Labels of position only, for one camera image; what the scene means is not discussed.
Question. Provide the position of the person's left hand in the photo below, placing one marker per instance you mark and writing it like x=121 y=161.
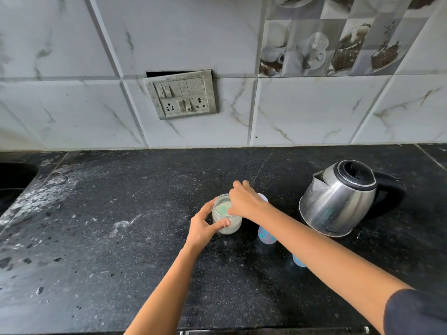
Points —
x=199 y=231

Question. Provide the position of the person's right hand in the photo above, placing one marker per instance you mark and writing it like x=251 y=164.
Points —
x=248 y=202

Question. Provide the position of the pale lavender jar lid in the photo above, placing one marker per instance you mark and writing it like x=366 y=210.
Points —
x=263 y=198

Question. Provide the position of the teal measuring scoop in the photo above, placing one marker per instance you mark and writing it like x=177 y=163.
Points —
x=222 y=207

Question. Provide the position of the glass jar of white powder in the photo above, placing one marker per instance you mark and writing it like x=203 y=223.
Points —
x=233 y=226

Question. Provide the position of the clear baby bottle blue print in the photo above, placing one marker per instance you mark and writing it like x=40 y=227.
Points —
x=266 y=235

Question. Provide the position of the clear bottle cap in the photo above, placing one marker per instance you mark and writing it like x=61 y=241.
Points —
x=298 y=262

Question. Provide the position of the person's right forearm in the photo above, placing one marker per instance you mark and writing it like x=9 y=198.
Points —
x=331 y=261

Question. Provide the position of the person's left forearm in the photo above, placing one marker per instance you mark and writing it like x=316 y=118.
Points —
x=164 y=296

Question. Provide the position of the black sink basin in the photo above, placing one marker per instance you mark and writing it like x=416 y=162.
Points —
x=15 y=181

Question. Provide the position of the dark shirt sleeve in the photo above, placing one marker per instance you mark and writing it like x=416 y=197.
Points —
x=415 y=314

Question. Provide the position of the grey wall switch socket panel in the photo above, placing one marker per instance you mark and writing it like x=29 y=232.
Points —
x=181 y=95

